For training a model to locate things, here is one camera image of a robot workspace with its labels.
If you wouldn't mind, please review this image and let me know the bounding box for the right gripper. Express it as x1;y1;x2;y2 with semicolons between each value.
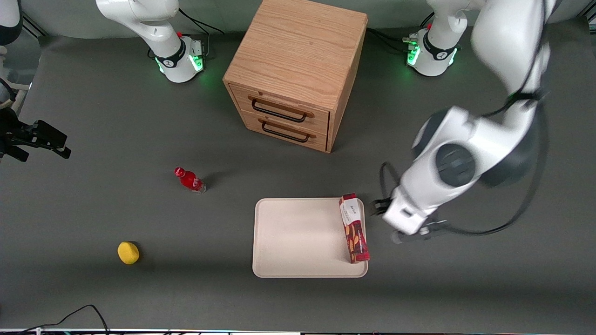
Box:
0;108;72;163

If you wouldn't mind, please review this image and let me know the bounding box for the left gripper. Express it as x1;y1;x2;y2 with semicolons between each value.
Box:
372;186;439;236

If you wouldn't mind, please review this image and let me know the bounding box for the red cookie box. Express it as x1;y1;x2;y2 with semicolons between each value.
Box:
339;193;371;264

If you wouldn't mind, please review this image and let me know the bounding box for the beige plastic tray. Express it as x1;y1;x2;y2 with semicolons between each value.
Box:
252;197;369;279

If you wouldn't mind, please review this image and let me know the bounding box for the wooden drawer front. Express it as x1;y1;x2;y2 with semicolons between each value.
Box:
229;84;331;136
239;110;328;153

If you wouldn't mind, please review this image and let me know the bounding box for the yellow lemon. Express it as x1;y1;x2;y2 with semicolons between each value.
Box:
117;241;140;265

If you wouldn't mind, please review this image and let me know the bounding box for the small red soda bottle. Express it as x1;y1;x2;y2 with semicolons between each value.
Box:
174;167;207;194

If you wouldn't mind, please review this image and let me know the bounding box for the wooden two-drawer cabinet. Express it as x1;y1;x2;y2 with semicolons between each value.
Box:
223;0;369;154

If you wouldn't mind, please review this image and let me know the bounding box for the black left arm wrist cable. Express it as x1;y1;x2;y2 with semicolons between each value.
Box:
379;0;551;238

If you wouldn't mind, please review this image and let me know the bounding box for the black metal drawer handle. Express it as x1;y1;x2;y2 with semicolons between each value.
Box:
258;117;317;143
248;95;314;124

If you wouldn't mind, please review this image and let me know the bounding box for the black left arm base cable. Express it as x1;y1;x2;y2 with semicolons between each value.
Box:
367;14;436;54

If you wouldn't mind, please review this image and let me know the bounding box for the black arm base cable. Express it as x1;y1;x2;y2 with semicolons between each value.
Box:
367;14;436;54
178;7;225;56

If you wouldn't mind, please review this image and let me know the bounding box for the black table-edge cable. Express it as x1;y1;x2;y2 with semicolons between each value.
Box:
18;304;111;335

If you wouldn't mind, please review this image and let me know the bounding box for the black right arm base cable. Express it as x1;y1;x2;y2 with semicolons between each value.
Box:
178;7;225;56

